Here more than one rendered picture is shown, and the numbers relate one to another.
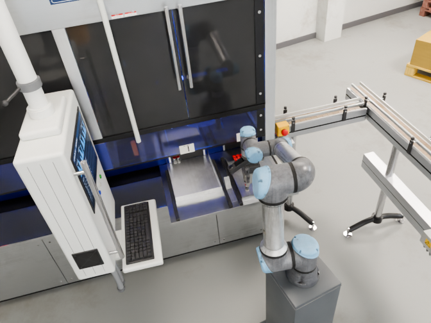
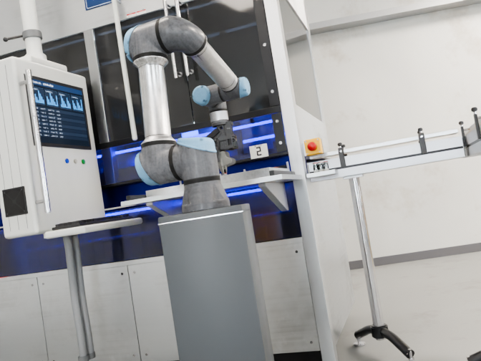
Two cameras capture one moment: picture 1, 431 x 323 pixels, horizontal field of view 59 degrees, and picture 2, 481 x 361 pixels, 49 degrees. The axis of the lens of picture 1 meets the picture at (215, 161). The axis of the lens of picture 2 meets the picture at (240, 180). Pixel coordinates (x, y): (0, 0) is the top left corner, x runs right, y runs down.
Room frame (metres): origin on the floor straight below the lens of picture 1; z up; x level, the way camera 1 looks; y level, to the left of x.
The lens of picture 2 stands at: (-0.42, -1.20, 0.79)
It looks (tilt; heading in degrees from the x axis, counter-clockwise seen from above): 3 degrees up; 27
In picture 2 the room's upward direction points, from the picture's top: 9 degrees counter-clockwise
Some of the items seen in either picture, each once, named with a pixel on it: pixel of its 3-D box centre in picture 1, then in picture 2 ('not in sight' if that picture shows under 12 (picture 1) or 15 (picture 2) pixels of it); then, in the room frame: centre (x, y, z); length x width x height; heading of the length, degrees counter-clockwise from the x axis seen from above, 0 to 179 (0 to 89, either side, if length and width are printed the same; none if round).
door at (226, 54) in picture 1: (223, 61); (227, 54); (1.78, -0.10, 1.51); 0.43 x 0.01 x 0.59; 100
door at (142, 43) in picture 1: (134, 78); (142, 74); (1.70, 0.35, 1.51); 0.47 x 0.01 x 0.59; 100
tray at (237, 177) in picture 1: (255, 173); (250, 177); (1.58, -0.22, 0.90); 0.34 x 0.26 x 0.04; 10
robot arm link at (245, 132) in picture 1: (247, 138); (215, 99); (1.47, -0.17, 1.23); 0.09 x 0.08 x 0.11; 4
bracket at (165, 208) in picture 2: not in sight; (168, 215); (1.54, 0.20, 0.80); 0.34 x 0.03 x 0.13; 10
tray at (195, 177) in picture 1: (192, 174); (188, 189); (1.63, 0.14, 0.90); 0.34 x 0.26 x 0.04; 10
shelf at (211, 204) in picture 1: (224, 179); (217, 190); (1.59, -0.04, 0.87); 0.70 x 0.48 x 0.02; 100
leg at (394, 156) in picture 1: (386, 184); not in sight; (1.80, -1.15, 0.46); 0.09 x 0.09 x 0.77; 10
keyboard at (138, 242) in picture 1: (137, 230); (94, 221); (1.33, 0.45, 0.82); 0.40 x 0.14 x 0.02; 8
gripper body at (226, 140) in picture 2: (250, 162); (223, 137); (1.48, -0.18, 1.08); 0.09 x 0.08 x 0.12; 100
